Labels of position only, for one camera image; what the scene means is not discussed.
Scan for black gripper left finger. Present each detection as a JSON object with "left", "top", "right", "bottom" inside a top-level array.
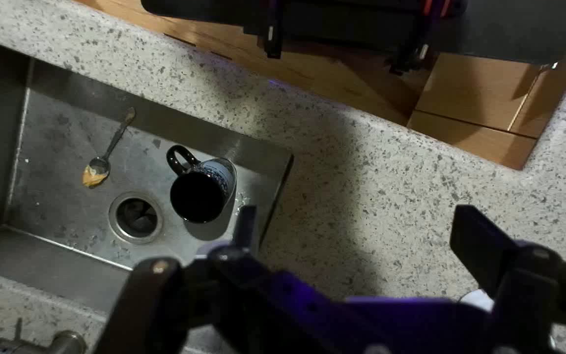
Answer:
[{"left": 93, "top": 206, "right": 280, "bottom": 354}]

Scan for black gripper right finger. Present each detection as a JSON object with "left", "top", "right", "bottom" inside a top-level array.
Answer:
[{"left": 449, "top": 204, "right": 566, "bottom": 354}]

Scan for round sink drain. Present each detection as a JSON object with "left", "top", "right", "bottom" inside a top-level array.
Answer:
[{"left": 107, "top": 192, "right": 166, "bottom": 247}]

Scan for steel kitchen faucet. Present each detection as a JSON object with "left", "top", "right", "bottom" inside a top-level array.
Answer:
[{"left": 0, "top": 316, "right": 91, "bottom": 354}]

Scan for black mug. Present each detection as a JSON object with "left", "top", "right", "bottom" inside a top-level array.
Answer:
[{"left": 166, "top": 145, "right": 239, "bottom": 225}]

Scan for metal spoon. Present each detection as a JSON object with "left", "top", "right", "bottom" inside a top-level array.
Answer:
[{"left": 79, "top": 107, "right": 140, "bottom": 192}]

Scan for stainless steel sink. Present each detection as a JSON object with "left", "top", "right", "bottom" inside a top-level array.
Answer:
[{"left": 0, "top": 32, "right": 298, "bottom": 318}]

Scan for wooden lower cabinet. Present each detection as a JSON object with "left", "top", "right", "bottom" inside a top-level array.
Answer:
[{"left": 76, "top": 0, "right": 566, "bottom": 174}]

